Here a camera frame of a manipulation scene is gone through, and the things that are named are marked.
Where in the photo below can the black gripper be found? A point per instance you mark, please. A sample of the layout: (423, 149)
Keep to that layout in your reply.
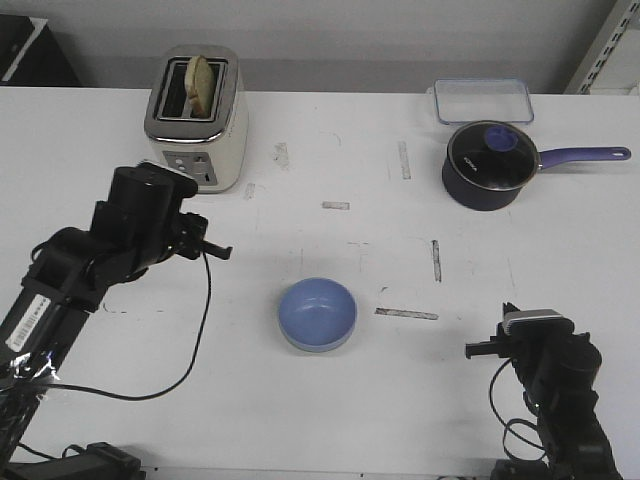
(188, 239)
(508, 342)

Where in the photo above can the blue bowl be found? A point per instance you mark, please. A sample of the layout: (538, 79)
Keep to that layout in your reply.
(317, 314)

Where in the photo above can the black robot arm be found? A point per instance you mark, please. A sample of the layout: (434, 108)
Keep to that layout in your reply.
(140, 224)
(557, 369)

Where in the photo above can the cream and chrome toaster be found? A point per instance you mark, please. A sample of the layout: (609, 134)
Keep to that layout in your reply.
(211, 149)

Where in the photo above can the dark blue saucepan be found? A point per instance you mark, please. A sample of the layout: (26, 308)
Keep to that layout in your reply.
(480, 199)

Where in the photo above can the glass pot lid purple knob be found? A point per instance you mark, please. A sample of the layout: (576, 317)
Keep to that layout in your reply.
(493, 155)

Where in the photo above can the slice of toast bread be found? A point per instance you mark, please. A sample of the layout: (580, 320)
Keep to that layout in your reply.
(198, 84)

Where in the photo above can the clear plastic food container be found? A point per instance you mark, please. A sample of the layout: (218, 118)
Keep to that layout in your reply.
(464, 100)

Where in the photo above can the black box in corner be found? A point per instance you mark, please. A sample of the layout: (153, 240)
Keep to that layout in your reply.
(31, 56)

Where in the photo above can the white metal shelf rail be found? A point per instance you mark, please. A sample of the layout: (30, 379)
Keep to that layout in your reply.
(611, 64)

